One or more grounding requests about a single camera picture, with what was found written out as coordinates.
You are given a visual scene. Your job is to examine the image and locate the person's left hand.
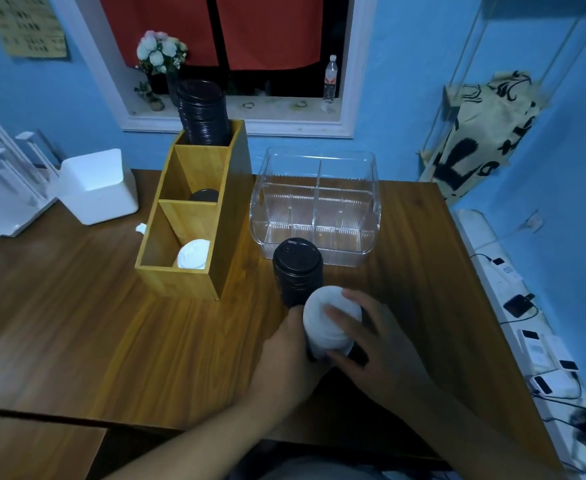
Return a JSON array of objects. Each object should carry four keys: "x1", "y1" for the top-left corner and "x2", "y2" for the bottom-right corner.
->
[{"x1": 250, "y1": 304, "x2": 333, "y2": 411}]

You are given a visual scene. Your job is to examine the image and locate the person's right hand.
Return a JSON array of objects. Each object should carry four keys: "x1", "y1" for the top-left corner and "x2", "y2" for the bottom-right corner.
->
[{"x1": 322, "y1": 288, "x2": 439, "y2": 409}]

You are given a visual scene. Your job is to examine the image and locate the white domed cup lid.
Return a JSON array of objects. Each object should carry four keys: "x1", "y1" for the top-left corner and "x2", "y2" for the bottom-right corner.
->
[{"x1": 302, "y1": 285, "x2": 363, "y2": 363}]

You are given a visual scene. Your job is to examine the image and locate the white lids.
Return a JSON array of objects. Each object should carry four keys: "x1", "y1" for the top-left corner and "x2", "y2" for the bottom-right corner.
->
[{"x1": 176, "y1": 238, "x2": 212, "y2": 271}]

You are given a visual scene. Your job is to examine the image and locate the wooden three-compartment organizer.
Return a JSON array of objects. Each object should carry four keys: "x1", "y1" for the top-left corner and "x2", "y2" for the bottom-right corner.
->
[{"x1": 134, "y1": 119, "x2": 254, "y2": 301}]

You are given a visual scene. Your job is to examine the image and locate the short stack of black lids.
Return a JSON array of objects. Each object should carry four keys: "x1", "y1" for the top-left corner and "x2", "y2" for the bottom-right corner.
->
[{"x1": 176, "y1": 79, "x2": 233, "y2": 147}]

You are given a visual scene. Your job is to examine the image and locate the person's left forearm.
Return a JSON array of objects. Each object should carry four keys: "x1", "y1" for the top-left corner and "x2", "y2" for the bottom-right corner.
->
[{"x1": 105, "y1": 394, "x2": 293, "y2": 480}]

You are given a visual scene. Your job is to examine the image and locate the person's right forearm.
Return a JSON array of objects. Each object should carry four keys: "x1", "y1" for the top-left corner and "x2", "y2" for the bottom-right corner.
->
[{"x1": 397, "y1": 384, "x2": 573, "y2": 480}]

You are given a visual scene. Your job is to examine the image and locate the white foam box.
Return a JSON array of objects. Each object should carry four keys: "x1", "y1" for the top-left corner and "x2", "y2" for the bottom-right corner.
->
[{"x1": 56, "y1": 148, "x2": 140, "y2": 227}]

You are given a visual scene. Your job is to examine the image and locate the grey shirt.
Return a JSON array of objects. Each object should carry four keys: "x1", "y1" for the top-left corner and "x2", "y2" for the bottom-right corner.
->
[{"x1": 262, "y1": 457, "x2": 373, "y2": 480}]

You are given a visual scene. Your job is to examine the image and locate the clear plastic container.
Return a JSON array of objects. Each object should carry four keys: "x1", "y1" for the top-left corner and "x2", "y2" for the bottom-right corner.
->
[{"x1": 249, "y1": 147, "x2": 383, "y2": 269}]

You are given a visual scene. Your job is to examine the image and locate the cream tote bag black print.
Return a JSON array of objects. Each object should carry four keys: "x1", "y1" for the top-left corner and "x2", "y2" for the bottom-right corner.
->
[{"x1": 418, "y1": 70, "x2": 549, "y2": 203}]

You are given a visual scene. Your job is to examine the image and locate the clear plastic water bottle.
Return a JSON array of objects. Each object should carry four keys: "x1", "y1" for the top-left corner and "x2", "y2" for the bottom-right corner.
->
[{"x1": 322, "y1": 54, "x2": 339, "y2": 103}]

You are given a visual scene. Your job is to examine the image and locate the small potted plant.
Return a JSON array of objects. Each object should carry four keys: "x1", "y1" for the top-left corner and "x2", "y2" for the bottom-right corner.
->
[{"x1": 133, "y1": 81, "x2": 166, "y2": 113}]

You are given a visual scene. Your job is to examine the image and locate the dark glass vase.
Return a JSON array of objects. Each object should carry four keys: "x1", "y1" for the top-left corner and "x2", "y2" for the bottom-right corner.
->
[{"x1": 165, "y1": 69, "x2": 182, "y2": 109}]

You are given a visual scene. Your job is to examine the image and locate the red curtain panel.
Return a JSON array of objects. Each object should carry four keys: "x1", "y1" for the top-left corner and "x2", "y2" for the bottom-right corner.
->
[
  {"x1": 215, "y1": 0, "x2": 325, "y2": 72},
  {"x1": 98, "y1": 0, "x2": 220, "y2": 69}
]

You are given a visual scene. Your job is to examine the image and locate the hanging rope shelf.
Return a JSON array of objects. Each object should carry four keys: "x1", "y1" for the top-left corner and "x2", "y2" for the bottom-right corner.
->
[{"x1": 417, "y1": 0, "x2": 586, "y2": 171}]

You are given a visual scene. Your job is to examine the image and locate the white window frame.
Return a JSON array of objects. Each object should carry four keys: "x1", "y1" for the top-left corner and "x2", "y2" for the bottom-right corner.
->
[{"x1": 48, "y1": 0, "x2": 379, "y2": 139}]

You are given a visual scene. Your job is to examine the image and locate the yellowish wall poster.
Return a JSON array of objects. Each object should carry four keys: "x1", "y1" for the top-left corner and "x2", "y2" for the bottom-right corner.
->
[{"x1": 0, "y1": 0, "x2": 69, "y2": 60}]

